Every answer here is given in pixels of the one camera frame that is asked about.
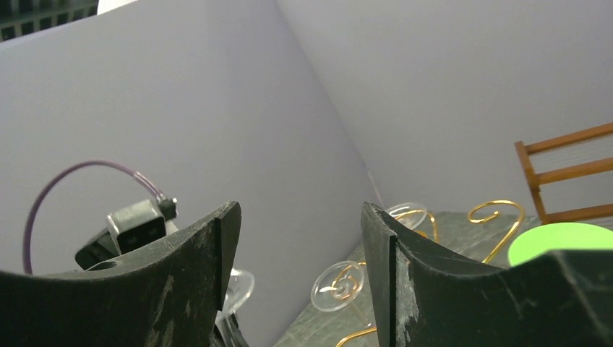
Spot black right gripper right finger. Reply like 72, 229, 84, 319
361, 202, 612, 346

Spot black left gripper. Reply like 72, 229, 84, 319
74, 228, 119, 270

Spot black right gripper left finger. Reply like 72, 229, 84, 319
1, 201, 241, 346

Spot clear wine glass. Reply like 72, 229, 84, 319
215, 269, 255, 347
385, 202, 427, 230
310, 260, 366, 312

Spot green plastic wine glass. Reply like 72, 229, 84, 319
507, 222, 612, 267

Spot wooden three-tier shelf rack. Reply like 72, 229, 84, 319
514, 122, 612, 225

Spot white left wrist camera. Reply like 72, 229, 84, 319
107, 198, 178, 254

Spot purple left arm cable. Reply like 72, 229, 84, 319
22, 160, 166, 276

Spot gold wire wine glass rack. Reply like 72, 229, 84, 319
338, 200, 525, 346

